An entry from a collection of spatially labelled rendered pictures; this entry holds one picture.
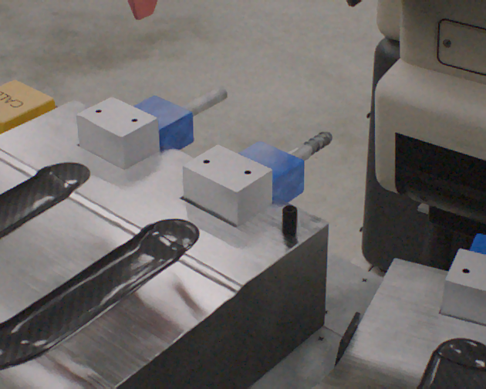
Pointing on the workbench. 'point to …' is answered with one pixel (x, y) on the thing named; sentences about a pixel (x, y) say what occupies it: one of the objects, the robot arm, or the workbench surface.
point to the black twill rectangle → (347, 336)
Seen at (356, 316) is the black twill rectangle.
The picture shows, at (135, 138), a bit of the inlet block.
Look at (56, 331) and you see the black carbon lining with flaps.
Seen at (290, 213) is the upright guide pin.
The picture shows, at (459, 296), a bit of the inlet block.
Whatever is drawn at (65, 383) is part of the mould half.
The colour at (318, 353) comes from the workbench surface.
